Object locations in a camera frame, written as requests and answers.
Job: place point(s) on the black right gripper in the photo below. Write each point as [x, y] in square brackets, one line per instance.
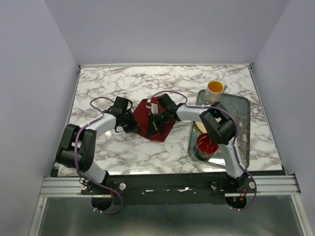
[153, 127]

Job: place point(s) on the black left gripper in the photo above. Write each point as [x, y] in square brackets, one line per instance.
[134, 126]

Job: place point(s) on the dark red cloth napkin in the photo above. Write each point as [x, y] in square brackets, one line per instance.
[141, 117]

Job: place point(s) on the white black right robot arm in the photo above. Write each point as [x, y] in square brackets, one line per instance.
[220, 125]

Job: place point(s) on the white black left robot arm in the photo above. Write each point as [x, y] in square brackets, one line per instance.
[77, 147]

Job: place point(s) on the beige bird pattern plate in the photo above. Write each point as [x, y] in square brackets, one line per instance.
[201, 126]

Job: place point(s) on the red and black cup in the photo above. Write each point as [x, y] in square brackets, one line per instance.
[205, 147]

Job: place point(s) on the white floral mug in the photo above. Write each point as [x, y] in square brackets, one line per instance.
[213, 91]

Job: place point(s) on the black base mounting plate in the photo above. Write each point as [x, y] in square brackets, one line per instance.
[167, 189]

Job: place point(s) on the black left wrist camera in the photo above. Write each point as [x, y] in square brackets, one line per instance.
[121, 106]

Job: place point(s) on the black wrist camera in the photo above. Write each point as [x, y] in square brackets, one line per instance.
[121, 106]
[164, 101]

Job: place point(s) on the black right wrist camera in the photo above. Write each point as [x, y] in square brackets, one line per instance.
[164, 101]

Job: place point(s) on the aluminium frame rail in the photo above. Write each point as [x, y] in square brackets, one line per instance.
[263, 185]

